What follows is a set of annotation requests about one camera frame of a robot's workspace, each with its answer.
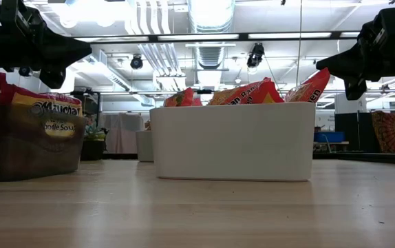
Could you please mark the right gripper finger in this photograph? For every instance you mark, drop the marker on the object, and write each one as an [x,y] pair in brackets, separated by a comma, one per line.
[352,55]
[354,82]

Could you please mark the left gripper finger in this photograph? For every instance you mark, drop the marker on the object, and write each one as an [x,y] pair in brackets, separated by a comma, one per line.
[54,69]
[63,43]

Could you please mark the orange Maruchan ramen pack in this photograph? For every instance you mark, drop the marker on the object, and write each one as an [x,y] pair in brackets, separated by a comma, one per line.
[311,87]
[180,98]
[228,96]
[275,96]

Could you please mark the black ceiling spotlight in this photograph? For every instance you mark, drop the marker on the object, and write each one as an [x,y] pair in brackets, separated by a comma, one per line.
[25,71]
[136,62]

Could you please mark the black partition panel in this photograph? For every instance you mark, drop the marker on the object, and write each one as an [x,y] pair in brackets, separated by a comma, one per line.
[352,132]

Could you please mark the orange patterned tapestry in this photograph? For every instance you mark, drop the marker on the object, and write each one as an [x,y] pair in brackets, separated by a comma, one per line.
[386,131]

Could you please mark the blue storage box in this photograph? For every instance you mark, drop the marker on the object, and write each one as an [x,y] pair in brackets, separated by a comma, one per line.
[330,137]

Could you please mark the potted succulent plant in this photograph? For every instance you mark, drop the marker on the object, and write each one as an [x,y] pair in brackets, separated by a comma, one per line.
[92,149]

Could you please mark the white-clothed table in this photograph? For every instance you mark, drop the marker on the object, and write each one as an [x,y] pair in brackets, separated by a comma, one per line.
[122,134]

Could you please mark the dark grey bin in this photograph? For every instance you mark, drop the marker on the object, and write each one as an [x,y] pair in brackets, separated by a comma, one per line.
[29,162]

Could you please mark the white plastic bin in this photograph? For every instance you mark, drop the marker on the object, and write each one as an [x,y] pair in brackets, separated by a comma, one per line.
[144,146]
[232,141]

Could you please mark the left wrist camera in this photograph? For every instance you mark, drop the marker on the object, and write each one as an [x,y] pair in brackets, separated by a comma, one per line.
[32,20]

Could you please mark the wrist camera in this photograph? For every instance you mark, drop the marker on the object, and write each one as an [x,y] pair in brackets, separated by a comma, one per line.
[390,19]
[32,20]

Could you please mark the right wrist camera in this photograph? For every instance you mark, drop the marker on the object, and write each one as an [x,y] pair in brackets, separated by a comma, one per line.
[390,19]

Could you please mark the silver ventilation duct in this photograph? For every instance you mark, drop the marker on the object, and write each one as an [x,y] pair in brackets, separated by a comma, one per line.
[211,13]

